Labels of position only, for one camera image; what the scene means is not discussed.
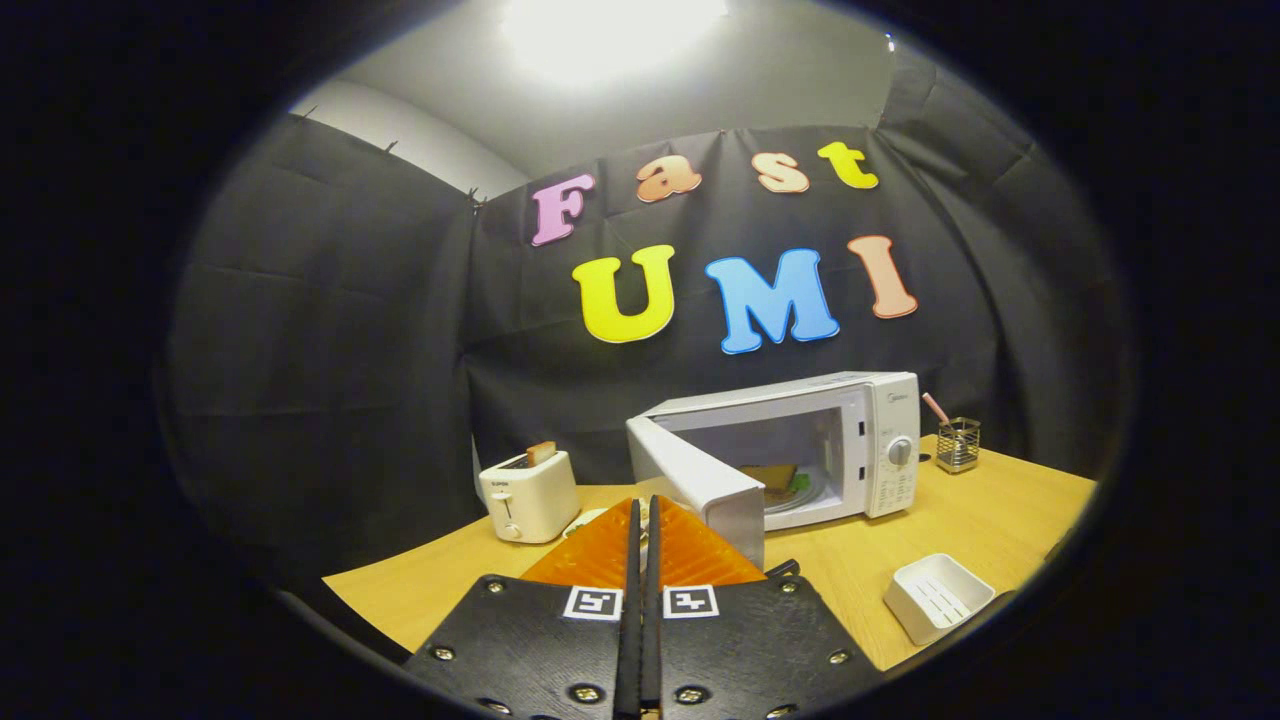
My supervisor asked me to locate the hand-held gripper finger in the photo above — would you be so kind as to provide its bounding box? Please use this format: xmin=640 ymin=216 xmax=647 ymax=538
xmin=645 ymin=495 xmax=886 ymax=720
xmin=405 ymin=497 xmax=643 ymax=720

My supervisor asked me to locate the sandwich with green lettuce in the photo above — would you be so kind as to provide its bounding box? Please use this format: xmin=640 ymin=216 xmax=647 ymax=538
xmin=740 ymin=463 xmax=813 ymax=506

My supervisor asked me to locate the white microwave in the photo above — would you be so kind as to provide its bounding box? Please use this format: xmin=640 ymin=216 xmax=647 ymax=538
xmin=625 ymin=371 xmax=922 ymax=571

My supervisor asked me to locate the glass microwave turntable plate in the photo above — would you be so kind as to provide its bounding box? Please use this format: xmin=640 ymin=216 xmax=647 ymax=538
xmin=762 ymin=465 xmax=829 ymax=516

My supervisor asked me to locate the small white divided dish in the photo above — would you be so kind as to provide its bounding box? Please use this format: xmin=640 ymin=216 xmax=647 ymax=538
xmin=562 ymin=505 xmax=651 ymax=546

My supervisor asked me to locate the white toaster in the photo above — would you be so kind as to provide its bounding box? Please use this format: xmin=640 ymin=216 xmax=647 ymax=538
xmin=478 ymin=450 xmax=582 ymax=545

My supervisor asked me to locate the white rectangular tray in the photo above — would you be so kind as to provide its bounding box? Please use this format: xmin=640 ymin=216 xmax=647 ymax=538
xmin=883 ymin=553 xmax=997 ymax=647

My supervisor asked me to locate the bright ceiling light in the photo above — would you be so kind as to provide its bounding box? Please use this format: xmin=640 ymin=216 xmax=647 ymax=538
xmin=500 ymin=0 xmax=731 ymax=86

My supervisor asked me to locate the metal wire holder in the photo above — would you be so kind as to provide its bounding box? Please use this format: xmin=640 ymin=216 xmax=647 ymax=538
xmin=936 ymin=416 xmax=982 ymax=474

